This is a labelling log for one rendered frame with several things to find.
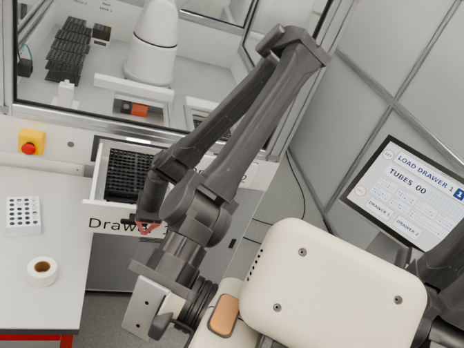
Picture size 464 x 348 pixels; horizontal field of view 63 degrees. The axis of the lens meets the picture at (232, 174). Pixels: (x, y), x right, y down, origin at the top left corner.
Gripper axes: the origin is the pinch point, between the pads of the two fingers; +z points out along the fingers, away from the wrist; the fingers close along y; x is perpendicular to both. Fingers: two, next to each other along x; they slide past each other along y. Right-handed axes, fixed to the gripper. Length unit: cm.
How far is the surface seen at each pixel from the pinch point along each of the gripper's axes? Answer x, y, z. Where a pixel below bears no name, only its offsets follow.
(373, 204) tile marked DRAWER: -79, 14, -11
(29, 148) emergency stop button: 35.8, 29.9, 2.5
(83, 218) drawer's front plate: 16.1, 3.6, 2.8
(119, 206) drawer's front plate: 7.5, 4.1, -2.9
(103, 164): 13.5, 33.9, 7.4
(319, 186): -156, 143, 84
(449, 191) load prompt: -99, 9, -25
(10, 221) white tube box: 35.1, 6.2, 10.2
